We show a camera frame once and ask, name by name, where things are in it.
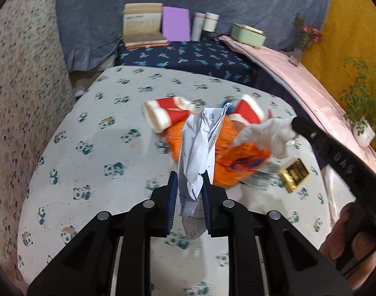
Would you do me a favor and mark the blue grey blanket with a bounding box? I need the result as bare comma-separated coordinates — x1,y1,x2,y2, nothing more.
55,0,335,73

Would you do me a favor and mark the pale green tin box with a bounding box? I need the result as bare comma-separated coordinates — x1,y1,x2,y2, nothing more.
230,23,267,48

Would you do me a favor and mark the panda printed tablecloth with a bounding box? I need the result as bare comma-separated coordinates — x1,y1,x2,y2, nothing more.
17,66,355,296

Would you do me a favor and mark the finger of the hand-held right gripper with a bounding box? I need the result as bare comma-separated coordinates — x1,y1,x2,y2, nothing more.
291,116,334,161

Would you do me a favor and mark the pink blanket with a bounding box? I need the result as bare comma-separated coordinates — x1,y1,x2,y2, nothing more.
219,35,376,179

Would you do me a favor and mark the purple notebook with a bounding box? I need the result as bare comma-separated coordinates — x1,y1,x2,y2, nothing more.
161,6,191,42

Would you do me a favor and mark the navy printed cloth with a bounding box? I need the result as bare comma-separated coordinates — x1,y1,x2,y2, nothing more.
117,40,262,90

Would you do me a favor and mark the white paper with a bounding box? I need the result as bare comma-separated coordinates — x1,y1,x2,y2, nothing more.
176,103,230,240

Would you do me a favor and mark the crushed red paper cup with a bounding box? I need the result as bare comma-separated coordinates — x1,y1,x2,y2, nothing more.
229,94,265,127
143,96,196,134

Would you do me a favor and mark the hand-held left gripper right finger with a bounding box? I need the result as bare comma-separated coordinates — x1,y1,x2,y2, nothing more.
201,173,353,296

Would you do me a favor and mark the person's right hand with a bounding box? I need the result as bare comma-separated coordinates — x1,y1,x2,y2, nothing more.
319,202,376,289

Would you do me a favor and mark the open tan cardboard box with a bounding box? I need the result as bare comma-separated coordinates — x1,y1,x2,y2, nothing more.
122,3,168,49

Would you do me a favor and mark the gold black packet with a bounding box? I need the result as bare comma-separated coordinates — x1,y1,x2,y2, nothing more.
278,157,310,194

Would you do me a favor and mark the yellow cloth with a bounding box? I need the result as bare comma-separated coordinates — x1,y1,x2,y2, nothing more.
300,0,376,77

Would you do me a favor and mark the glass vase with pink flowers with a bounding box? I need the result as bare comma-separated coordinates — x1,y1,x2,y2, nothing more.
291,14,324,67

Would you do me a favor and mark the short white can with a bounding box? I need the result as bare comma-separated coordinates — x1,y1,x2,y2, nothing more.
203,12,220,33

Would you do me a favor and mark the tall white can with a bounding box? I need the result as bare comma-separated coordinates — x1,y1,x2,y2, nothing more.
192,12,207,41

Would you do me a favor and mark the green plant in white pot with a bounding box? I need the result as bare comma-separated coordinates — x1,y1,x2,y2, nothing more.
339,57,376,147

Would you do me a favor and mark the floral printed cloth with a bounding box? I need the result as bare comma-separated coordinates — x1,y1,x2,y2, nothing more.
0,0,79,284

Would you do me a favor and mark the white tissue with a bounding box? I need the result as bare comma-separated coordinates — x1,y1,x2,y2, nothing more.
233,117,299,159

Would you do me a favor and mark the orange snack bag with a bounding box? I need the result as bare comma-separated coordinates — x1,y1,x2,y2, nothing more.
163,114,272,188

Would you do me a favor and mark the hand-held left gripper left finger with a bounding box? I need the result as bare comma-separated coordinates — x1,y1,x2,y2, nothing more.
27,171,178,296

